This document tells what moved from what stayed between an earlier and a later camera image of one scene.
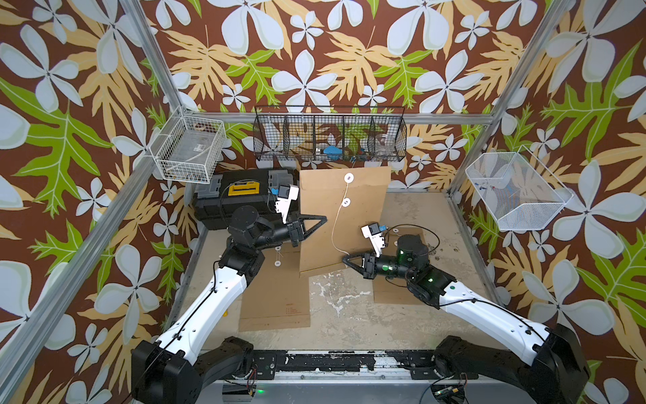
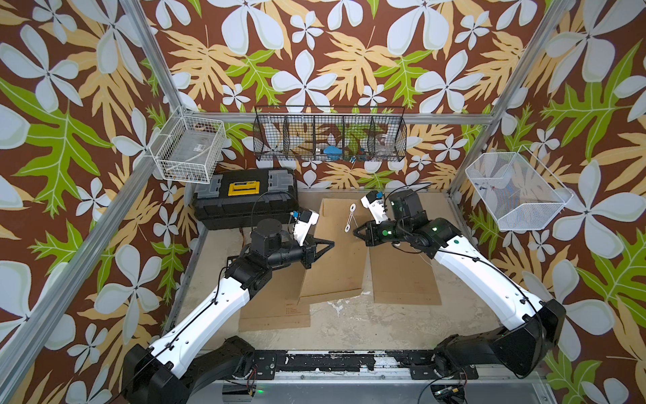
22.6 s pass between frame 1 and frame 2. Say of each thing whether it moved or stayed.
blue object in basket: stayed
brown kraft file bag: stayed
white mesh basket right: stayed
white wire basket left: stayed
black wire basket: stayed
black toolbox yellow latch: stayed
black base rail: stayed
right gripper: moved
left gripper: moved
